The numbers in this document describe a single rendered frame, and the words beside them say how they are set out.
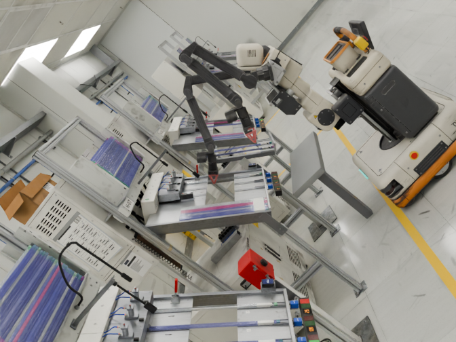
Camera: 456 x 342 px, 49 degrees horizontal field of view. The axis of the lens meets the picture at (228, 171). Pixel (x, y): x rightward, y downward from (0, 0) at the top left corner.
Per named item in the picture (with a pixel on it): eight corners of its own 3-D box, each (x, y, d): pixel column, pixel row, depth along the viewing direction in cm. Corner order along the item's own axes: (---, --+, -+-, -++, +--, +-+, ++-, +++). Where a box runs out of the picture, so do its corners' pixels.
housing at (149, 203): (167, 191, 347) (163, 172, 342) (158, 222, 301) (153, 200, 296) (156, 192, 348) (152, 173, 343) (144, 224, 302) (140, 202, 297)
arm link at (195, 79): (180, 75, 319) (181, 76, 329) (183, 96, 320) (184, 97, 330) (250, 64, 317) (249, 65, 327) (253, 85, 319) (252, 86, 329)
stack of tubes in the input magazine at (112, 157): (143, 159, 337) (110, 134, 332) (129, 187, 290) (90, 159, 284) (131, 172, 341) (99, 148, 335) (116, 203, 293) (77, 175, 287)
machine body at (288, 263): (309, 258, 368) (244, 209, 354) (326, 317, 302) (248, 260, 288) (251, 315, 385) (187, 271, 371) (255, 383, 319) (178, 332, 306)
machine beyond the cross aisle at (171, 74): (277, 88, 833) (187, 11, 791) (283, 98, 756) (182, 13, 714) (225, 148, 869) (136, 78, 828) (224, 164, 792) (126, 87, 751)
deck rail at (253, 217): (272, 219, 282) (271, 209, 279) (272, 220, 280) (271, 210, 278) (146, 235, 285) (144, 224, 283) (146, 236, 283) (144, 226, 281)
